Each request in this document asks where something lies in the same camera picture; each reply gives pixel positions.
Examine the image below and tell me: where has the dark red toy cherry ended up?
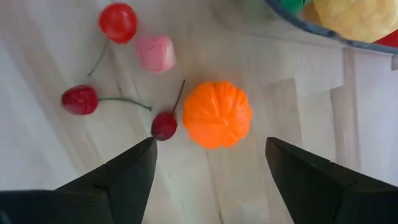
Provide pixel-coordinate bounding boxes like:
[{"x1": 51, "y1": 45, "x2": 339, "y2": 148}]
[
  {"x1": 60, "y1": 85, "x2": 153, "y2": 116},
  {"x1": 150, "y1": 79, "x2": 187, "y2": 142}
]

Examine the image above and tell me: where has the yellow toy lemon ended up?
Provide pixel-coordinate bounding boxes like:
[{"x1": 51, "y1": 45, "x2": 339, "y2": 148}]
[{"x1": 312, "y1": 0, "x2": 398, "y2": 44}]

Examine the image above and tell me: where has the pink toy fruit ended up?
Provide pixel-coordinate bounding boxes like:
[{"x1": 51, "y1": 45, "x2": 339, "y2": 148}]
[{"x1": 135, "y1": 34, "x2": 177, "y2": 74}]

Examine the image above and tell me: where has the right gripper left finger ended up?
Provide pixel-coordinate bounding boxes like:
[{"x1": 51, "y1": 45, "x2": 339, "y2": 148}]
[{"x1": 0, "y1": 136, "x2": 158, "y2": 224}]

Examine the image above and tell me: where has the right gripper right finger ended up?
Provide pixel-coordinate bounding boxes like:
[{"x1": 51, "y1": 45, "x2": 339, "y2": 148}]
[{"x1": 264, "y1": 136, "x2": 398, "y2": 224}]

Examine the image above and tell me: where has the clear plastic container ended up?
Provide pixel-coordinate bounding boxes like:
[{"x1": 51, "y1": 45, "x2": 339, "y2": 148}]
[{"x1": 262, "y1": 0, "x2": 398, "y2": 71}]

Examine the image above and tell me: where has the bright red toy cherry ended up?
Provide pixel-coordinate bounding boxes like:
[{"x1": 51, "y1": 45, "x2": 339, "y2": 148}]
[{"x1": 86, "y1": 2, "x2": 139, "y2": 77}]

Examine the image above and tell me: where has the orange toy mandarin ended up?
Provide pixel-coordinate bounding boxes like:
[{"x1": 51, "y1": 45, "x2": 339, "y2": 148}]
[{"x1": 182, "y1": 80, "x2": 254, "y2": 149}]

